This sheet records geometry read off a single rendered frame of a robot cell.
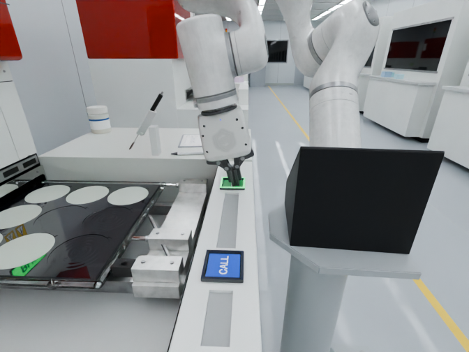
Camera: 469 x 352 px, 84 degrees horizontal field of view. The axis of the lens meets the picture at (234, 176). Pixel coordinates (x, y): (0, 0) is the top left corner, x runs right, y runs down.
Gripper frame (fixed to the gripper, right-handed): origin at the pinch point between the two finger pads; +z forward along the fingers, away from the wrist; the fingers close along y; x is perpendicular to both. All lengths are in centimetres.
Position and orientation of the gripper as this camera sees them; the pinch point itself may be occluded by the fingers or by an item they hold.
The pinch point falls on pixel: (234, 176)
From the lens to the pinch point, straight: 59.1
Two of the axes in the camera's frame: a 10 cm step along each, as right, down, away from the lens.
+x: 0.4, -4.1, 9.1
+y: 9.8, -1.7, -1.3
